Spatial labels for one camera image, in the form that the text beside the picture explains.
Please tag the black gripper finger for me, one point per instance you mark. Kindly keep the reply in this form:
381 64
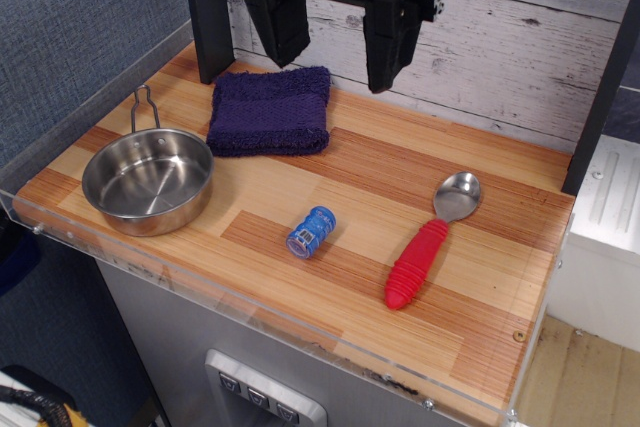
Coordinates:
282 27
391 29

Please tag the purple cloth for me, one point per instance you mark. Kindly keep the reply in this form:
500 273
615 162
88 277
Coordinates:
283 113

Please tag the black and yellow object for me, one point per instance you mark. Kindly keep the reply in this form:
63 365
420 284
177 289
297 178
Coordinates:
51 412

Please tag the stainless steel pan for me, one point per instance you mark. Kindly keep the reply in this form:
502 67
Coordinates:
153 180

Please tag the small blue can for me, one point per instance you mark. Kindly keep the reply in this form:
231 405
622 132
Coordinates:
305 239

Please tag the clear acrylic table guard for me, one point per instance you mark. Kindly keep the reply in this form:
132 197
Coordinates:
462 342

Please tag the white metal side cabinet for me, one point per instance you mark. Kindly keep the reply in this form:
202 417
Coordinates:
595 287

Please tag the silver button control panel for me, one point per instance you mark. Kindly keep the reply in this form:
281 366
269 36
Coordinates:
229 375

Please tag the black vertical post left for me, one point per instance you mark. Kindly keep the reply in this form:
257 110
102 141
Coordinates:
212 37

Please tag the black vertical post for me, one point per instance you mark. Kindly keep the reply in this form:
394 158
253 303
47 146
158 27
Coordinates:
212 37
611 80

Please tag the red handled metal spoon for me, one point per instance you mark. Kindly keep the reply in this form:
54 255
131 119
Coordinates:
455 199

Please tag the black vertical post right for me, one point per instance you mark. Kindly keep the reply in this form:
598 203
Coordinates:
611 80

